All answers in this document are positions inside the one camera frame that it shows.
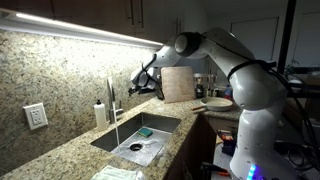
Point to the white wall power outlet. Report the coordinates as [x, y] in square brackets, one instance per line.
[36, 116]

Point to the blue plastic water bottle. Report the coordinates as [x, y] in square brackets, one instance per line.
[228, 92]

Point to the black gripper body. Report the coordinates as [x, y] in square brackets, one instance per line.
[136, 88]

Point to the cream frying pan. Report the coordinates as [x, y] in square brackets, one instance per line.
[214, 104]

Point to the metal spice rack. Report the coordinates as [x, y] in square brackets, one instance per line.
[204, 85]

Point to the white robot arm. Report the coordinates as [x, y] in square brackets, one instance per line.
[256, 88]

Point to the white soap dispenser bottle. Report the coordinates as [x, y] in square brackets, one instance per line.
[100, 115]

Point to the green sponge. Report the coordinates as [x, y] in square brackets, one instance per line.
[145, 132]

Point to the under cabinet light strip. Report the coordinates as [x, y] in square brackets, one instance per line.
[17, 21]

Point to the dark wooden upper cabinets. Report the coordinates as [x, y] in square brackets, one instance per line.
[156, 20]

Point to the chrome kitchen faucet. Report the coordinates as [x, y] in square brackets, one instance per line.
[113, 111]

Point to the stainless steel sink basin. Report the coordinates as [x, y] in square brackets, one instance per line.
[125, 142]

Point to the wooden cutting board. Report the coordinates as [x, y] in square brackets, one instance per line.
[177, 84]

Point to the white green cloth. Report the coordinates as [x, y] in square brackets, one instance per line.
[112, 173]

